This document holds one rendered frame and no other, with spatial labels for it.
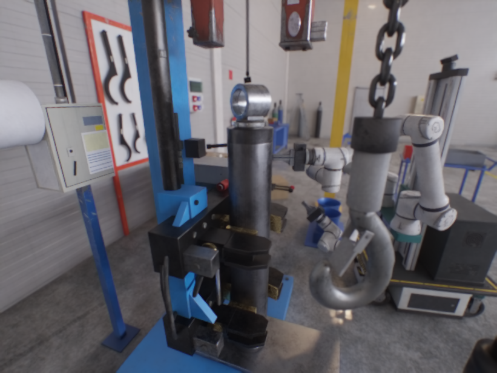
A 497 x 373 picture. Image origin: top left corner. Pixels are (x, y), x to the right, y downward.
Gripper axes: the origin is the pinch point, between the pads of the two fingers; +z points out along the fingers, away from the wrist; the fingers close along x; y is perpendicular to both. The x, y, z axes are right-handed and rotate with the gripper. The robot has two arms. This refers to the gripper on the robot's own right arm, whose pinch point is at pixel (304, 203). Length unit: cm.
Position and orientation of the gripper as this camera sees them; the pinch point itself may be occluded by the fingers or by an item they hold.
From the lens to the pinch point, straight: 177.6
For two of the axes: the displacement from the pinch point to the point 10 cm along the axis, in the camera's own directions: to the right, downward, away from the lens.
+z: -7.2, -6.9, 0.3
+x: -6.1, 6.5, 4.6
